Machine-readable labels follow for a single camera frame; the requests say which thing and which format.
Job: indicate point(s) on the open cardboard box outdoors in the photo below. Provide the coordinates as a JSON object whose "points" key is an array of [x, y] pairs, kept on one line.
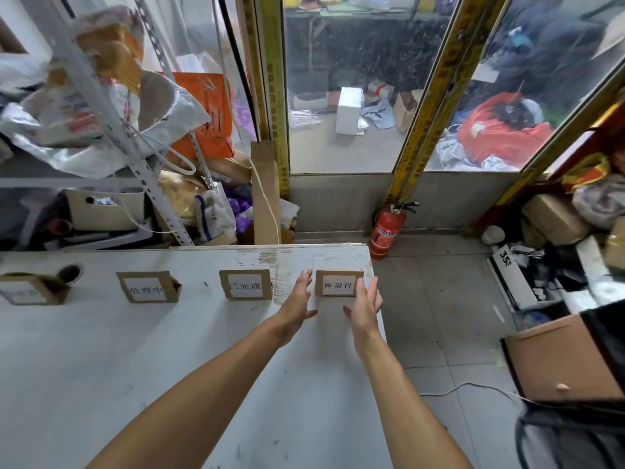
{"points": [[405, 112]]}

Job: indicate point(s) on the person's right forearm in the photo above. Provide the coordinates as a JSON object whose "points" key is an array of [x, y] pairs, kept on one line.
{"points": [[410, 420]]}

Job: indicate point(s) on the red cloth heap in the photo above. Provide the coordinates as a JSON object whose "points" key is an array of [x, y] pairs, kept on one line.
{"points": [[503, 136]]}

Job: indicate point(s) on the white round object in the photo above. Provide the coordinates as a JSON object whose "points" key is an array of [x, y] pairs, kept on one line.
{"points": [[493, 234]]}

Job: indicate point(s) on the plain cardboard box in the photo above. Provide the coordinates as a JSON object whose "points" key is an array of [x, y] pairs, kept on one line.
{"points": [[556, 217]]}

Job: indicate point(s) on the black white shoe box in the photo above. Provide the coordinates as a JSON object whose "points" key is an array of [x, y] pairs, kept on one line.
{"points": [[512, 273]]}

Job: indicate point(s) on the person's left forearm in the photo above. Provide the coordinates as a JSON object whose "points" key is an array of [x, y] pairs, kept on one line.
{"points": [[195, 405]]}

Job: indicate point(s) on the white woven sack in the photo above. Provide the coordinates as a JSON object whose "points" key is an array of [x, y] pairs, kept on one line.
{"points": [[161, 117]]}

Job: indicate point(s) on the beige storage basket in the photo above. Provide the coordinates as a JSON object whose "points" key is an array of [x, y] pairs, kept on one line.
{"points": [[105, 214]]}

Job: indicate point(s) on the person's right hand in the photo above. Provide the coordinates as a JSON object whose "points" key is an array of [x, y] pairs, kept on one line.
{"points": [[363, 322]]}

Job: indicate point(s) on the red fire extinguisher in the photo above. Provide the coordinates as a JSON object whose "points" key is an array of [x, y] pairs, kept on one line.
{"points": [[386, 234]]}

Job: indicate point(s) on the grey flat tray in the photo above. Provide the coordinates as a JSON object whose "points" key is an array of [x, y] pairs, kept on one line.
{"points": [[97, 239]]}

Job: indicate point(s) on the pink roll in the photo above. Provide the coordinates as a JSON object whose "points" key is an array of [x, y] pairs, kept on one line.
{"points": [[61, 226]]}

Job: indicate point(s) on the brown cardboard floor box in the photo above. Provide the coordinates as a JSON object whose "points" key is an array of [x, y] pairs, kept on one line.
{"points": [[561, 361]]}

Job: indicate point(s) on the orange paper bag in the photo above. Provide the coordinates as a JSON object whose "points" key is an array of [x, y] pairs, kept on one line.
{"points": [[210, 117]]}

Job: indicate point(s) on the brown cardboard sign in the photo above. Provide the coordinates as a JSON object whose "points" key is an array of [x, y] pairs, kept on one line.
{"points": [[337, 285], [144, 289], [29, 290], [244, 286]]}

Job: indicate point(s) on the glass storefront with taped frame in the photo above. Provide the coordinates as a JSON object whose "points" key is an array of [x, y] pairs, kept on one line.
{"points": [[273, 92]]}

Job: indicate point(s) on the grey metal shelf rack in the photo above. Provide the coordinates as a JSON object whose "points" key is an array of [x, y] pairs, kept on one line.
{"points": [[145, 178]]}

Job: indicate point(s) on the tall narrow cardboard piece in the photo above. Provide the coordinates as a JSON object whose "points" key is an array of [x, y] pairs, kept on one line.
{"points": [[263, 214]]}

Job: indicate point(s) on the purple items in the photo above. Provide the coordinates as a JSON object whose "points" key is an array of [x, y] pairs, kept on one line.
{"points": [[241, 205]]}

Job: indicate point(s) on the orange white wrapped bundle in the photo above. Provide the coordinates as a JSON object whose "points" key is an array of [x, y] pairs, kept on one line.
{"points": [[63, 112]]}

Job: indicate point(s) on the person's left hand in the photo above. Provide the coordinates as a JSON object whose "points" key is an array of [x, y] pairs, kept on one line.
{"points": [[293, 315]]}

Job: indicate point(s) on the white box outdoors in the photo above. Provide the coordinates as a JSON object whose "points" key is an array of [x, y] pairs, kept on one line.
{"points": [[349, 112]]}

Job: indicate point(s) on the black bag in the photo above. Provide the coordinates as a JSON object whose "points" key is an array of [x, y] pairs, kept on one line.
{"points": [[576, 434]]}

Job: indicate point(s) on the white tote bag blue trim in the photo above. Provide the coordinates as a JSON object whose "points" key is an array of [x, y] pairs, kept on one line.
{"points": [[217, 217]]}

